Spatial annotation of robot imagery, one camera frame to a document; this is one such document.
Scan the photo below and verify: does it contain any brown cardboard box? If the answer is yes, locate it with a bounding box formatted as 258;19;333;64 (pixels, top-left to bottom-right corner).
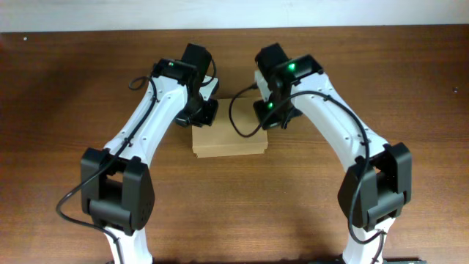
192;98;268;158

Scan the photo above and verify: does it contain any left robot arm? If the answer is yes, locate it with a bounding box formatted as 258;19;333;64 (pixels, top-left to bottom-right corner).
81;43;218;263

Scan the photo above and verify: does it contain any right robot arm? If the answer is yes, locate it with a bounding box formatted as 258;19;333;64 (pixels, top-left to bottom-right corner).
254;43;412;263

